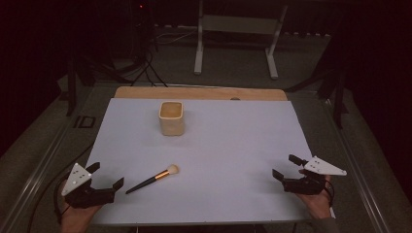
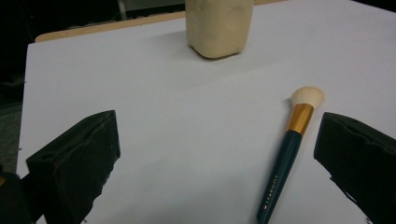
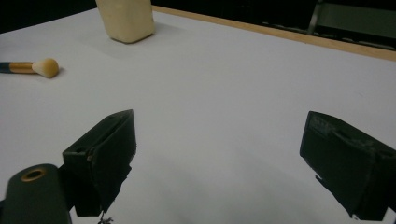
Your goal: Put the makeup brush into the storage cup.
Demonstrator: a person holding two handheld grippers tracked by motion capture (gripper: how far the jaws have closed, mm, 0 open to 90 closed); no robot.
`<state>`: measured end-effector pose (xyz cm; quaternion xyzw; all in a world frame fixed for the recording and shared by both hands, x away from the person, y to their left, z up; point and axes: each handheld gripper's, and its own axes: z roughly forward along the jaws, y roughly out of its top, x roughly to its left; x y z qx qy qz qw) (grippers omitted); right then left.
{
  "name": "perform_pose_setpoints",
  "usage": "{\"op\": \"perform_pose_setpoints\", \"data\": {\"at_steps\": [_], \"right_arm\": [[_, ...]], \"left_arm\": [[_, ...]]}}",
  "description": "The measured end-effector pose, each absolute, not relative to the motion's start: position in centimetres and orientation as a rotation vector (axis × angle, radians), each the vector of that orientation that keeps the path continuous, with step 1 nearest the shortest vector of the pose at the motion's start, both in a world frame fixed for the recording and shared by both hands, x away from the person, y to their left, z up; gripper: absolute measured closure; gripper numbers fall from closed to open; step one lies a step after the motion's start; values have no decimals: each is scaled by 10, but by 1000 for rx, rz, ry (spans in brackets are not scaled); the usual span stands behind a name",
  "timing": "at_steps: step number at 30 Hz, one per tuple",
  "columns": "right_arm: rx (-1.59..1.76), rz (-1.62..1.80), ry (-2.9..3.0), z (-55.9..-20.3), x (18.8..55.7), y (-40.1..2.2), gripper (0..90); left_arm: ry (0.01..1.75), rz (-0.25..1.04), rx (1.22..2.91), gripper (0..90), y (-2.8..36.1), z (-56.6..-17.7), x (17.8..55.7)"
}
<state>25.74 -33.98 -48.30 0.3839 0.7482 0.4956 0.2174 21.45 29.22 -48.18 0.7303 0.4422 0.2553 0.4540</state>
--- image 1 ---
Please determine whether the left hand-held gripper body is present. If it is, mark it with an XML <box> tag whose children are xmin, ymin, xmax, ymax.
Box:
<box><xmin>60</xmin><ymin>162</ymin><xmax>117</xmax><ymax>209</ymax></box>

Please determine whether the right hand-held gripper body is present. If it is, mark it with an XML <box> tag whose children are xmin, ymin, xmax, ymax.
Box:
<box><xmin>282</xmin><ymin>155</ymin><xmax>348</xmax><ymax>196</ymax></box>

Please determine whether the black makeup brush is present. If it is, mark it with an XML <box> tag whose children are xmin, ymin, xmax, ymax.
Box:
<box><xmin>124</xmin><ymin>163</ymin><xmax>181</xmax><ymax>195</ymax></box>

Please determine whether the cream square cup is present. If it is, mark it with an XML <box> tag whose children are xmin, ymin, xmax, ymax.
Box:
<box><xmin>157</xmin><ymin>101</ymin><xmax>186</xmax><ymax>137</ymax></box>

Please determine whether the person's right hand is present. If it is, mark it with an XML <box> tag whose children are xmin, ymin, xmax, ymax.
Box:
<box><xmin>294</xmin><ymin>170</ymin><xmax>333</xmax><ymax>221</ymax></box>

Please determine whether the person's left hand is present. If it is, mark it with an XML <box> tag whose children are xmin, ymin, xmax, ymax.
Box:
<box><xmin>59</xmin><ymin>193</ymin><xmax>103</xmax><ymax>233</ymax></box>

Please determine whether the black tripod stand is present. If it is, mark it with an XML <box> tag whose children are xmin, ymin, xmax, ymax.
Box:
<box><xmin>62</xmin><ymin>52</ymin><xmax>100</xmax><ymax>118</ymax></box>
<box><xmin>285</xmin><ymin>61</ymin><xmax>351</xmax><ymax>130</ymax></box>

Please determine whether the power strip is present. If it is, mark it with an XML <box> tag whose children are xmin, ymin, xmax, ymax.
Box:
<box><xmin>285</xmin><ymin>30</ymin><xmax>332</xmax><ymax>39</ymax></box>

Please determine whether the white metal stand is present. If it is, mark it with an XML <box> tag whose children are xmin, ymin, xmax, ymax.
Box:
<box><xmin>193</xmin><ymin>0</ymin><xmax>290</xmax><ymax>81</ymax></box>

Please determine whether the metal floor rail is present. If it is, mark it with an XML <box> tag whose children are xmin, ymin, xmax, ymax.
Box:
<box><xmin>0</xmin><ymin>84</ymin><xmax>96</xmax><ymax>233</ymax></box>
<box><xmin>320</xmin><ymin>95</ymin><xmax>395</xmax><ymax>233</ymax></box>

